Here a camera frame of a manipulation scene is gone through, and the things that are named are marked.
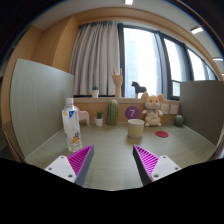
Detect flat round red coaster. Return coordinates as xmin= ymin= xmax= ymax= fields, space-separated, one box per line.
xmin=155 ymin=130 xmax=169 ymax=138

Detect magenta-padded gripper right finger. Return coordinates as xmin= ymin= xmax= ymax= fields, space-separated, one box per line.
xmin=132 ymin=144 xmax=182 ymax=186

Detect ceiling lights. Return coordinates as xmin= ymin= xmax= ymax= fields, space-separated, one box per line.
xmin=124 ymin=0 xmax=224 ymax=63

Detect round green cactus ornament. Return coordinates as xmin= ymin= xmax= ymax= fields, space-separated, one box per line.
xmin=173 ymin=114 xmax=185 ymax=127

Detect small plant in white pot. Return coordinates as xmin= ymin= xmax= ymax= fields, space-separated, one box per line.
xmin=91 ymin=85 xmax=100 ymax=99
xmin=94 ymin=110 xmax=104 ymax=127

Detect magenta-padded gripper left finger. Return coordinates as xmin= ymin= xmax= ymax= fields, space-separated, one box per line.
xmin=44 ymin=144 xmax=95 ymax=187

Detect tall green cactus ornament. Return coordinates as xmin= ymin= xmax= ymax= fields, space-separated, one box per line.
xmin=106 ymin=99 xmax=120 ymax=127

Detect wooden hand sculpture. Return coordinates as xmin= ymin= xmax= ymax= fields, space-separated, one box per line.
xmin=111 ymin=66 xmax=124 ymax=98

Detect black horse figurine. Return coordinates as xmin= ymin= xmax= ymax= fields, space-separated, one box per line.
xmin=130 ymin=80 xmax=148 ymax=99

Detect round purple number sign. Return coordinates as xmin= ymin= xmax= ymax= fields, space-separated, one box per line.
xmin=124 ymin=105 xmax=141 ymax=121

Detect grey-green desk divider panel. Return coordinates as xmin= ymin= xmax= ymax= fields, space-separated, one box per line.
xmin=179 ymin=79 xmax=224 ymax=146
xmin=9 ymin=58 xmax=75 ymax=158

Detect dark-framed window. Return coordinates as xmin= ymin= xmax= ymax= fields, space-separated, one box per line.
xmin=117 ymin=22 xmax=218 ymax=100

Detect beige plush mouse toy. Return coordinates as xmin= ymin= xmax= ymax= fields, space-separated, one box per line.
xmin=140 ymin=92 xmax=166 ymax=128

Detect grey-white curtain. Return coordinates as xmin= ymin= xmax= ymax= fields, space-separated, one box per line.
xmin=68 ymin=20 xmax=121 ymax=97

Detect clear plastic water bottle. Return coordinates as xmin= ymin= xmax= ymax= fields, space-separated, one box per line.
xmin=61 ymin=97 xmax=83 ymax=153

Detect pale yellow cup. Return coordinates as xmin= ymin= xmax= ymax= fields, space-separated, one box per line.
xmin=127 ymin=118 xmax=146 ymax=139

